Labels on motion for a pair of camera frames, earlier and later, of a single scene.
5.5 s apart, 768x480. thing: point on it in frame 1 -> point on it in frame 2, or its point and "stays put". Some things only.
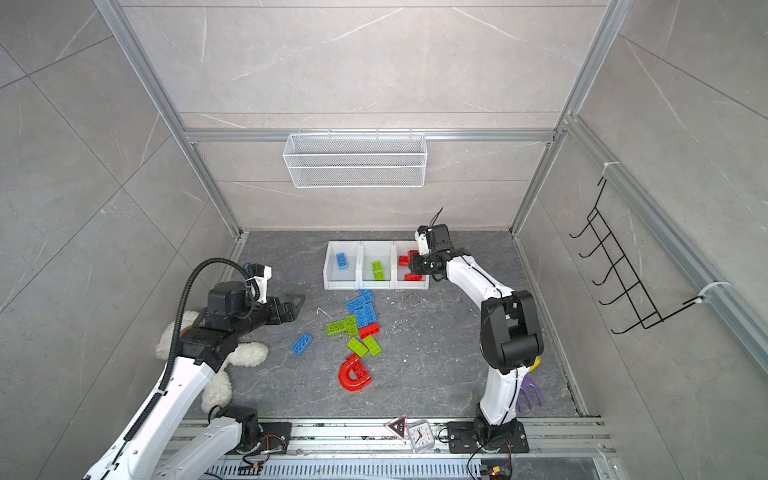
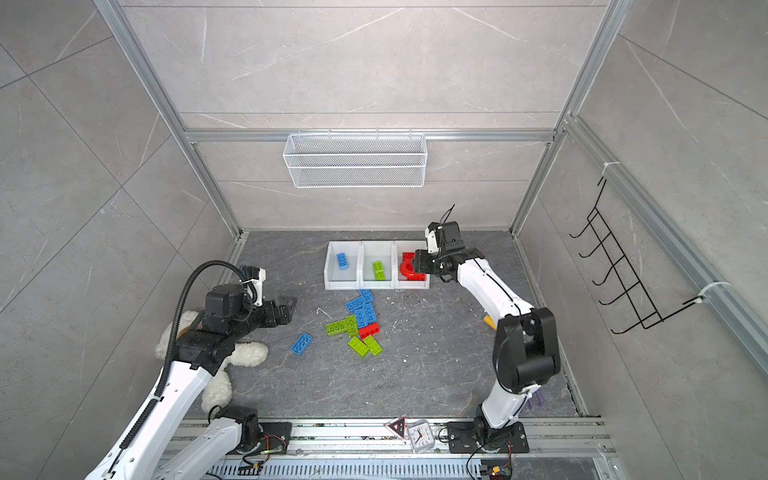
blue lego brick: (342, 261) stays put
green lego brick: (378, 271) stays put
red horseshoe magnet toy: (363, 379) -> (407, 268)
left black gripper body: (267, 313) stays put
